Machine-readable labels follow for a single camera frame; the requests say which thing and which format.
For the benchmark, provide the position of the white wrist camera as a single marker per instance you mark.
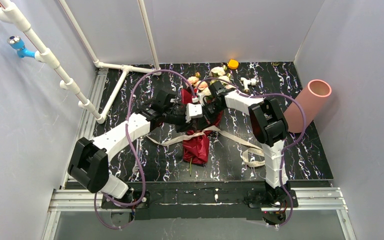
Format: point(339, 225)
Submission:
point(204, 99)
point(193, 110)

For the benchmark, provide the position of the white pipe tee fitting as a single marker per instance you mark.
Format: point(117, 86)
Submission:
point(247, 83)

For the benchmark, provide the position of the aluminium rail frame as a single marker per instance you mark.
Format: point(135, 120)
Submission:
point(201, 199)

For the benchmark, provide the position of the small orange yellow cap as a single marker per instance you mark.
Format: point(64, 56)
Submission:
point(233, 64)

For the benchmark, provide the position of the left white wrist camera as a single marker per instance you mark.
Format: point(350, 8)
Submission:
point(193, 110)

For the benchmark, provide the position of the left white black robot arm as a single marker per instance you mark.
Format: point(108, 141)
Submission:
point(89, 163)

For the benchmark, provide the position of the red flower bouquet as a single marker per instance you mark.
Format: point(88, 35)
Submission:
point(196, 149)

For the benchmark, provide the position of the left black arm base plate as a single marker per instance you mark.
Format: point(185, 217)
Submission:
point(129, 197)

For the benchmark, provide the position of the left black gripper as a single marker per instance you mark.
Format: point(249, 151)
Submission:
point(185, 122)

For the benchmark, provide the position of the blue pipe fitting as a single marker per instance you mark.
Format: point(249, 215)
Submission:
point(18, 44)

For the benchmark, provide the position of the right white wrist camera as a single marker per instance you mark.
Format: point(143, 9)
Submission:
point(204, 99)

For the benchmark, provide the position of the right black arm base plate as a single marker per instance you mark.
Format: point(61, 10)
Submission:
point(262, 198)

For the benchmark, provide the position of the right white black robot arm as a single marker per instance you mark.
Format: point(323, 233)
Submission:
point(269, 127)

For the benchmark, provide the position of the pink cylindrical vase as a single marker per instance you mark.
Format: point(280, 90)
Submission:
point(311, 99)

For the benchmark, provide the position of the white pvc pipe frame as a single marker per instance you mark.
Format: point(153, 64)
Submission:
point(48, 29)

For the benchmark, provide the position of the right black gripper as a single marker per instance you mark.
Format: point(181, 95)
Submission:
point(207, 110)

